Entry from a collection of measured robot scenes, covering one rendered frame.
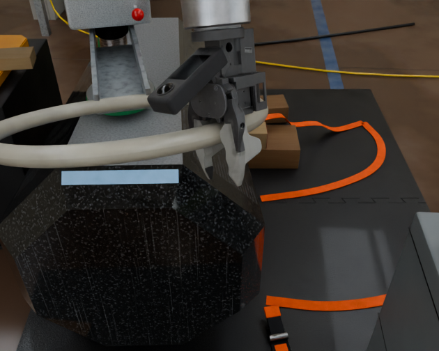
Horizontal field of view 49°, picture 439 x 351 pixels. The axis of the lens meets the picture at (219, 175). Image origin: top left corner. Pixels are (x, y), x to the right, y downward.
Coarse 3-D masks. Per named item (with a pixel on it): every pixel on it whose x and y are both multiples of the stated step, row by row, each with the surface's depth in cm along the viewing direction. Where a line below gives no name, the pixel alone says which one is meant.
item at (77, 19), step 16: (64, 0) 123; (80, 0) 123; (96, 0) 124; (112, 0) 125; (128, 0) 126; (144, 0) 127; (80, 16) 126; (96, 16) 127; (112, 16) 128; (128, 16) 128; (144, 16) 130
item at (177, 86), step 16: (208, 48) 64; (192, 64) 63; (208, 64) 62; (224, 64) 64; (176, 80) 61; (192, 80) 60; (208, 80) 62; (160, 96) 60; (176, 96) 59; (192, 96) 61; (160, 112) 61; (176, 112) 60
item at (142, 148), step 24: (120, 96) 105; (144, 96) 104; (24, 120) 90; (48, 120) 96; (264, 120) 77; (0, 144) 66; (72, 144) 62; (96, 144) 61; (120, 144) 61; (144, 144) 61; (168, 144) 62; (192, 144) 64; (216, 144) 67; (48, 168) 63
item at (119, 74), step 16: (96, 48) 131; (112, 48) 131; (128, 48) 131; (96, 64) 115; (112, 64) 123; (128, 64) 123; (96, 80) 107; (112, 80) 116; (128, 80) 116; (144, 80) 107; (96, 96) 102; (112, 96) 110; (112, 112) 105
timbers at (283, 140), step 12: (276, 96) 301; (276, 108) 291; (276, 120) 296; (276, 132) 267; (288, 132) 267; (276, 144) 258; (288, 144) 258; (264, 156) 257; (276, 156) 257; (288, 156) 257; (252, 168) 263; (264, 168) 263; (276, 168) 263; (288, 168) 262
